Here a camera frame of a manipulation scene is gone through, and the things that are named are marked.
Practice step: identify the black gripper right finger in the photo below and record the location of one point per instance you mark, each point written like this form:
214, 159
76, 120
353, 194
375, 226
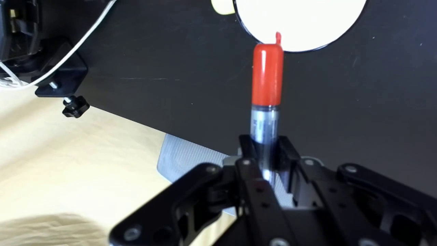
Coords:
355, 199

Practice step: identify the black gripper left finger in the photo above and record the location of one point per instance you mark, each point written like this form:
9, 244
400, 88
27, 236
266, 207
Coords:
218, 199

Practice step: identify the red capped marker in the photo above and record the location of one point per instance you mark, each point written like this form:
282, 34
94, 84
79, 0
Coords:
267, 76

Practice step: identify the yellow mug white interior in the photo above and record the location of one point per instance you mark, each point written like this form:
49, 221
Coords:
300, 21

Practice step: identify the beige cloth backdrop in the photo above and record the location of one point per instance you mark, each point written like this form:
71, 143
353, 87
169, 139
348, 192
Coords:
68, 172

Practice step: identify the black equipment pile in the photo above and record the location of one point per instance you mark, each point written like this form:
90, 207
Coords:
62, 75

